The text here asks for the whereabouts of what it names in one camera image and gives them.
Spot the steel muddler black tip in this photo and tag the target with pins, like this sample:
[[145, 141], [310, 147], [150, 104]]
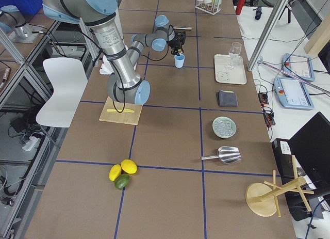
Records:
[[183, 28]]

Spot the green bowl with ice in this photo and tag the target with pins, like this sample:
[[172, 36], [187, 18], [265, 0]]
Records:
[[224, 127]]

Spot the near teach pendant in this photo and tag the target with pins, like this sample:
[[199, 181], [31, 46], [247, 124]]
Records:
[[292, 94]]

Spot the teach pendant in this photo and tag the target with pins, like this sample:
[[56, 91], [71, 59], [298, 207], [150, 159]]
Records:
[[300, 65], [292, 94]]

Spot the blue crate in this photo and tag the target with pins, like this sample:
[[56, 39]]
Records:
[[26, 7]]

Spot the yellow lemon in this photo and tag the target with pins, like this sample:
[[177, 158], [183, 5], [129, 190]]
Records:
[[129, 166], [115, 172]]

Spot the far teach pendant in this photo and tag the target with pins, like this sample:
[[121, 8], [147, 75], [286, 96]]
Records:
[[300, 65]]

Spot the green lime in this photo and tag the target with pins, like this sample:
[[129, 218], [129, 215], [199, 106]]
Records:
[[122, 181]]

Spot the white chair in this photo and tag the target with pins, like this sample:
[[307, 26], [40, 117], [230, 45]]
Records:
[[68, 79]]

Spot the beige bear tray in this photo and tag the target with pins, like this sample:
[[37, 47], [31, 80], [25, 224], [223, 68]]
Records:
[[224, 75]]

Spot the yellow plastic knife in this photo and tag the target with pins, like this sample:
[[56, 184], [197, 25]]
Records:
[[126, 110]]

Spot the wooden cup tree stand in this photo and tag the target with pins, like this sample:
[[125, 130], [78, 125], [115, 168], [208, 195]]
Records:
[[262, 199]]

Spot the wooden cutting board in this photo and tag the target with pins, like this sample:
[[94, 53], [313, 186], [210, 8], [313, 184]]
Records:
[[123, 118]]

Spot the aluminium frame post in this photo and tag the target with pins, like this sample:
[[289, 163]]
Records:
[[273, 18]]

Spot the red bottle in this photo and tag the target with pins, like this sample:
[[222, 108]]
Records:
[[239, 6]]

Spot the white wire cup rack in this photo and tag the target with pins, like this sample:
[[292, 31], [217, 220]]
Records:
[[208, 8]]

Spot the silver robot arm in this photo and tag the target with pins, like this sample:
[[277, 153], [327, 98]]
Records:
[[124, 85], [14, 25]]

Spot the wine glass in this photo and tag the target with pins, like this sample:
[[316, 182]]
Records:
[[233, 52]]

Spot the light blue cup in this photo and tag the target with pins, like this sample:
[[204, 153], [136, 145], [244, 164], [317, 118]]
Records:
[[179, 60]]

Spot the pink green rod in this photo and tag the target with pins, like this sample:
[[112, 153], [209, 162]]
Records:
[[294, 76]]

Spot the grey folded cloth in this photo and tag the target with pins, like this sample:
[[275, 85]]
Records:
[[227, 98]]

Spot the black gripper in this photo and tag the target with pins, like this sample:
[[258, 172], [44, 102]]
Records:
[[175, 43]]

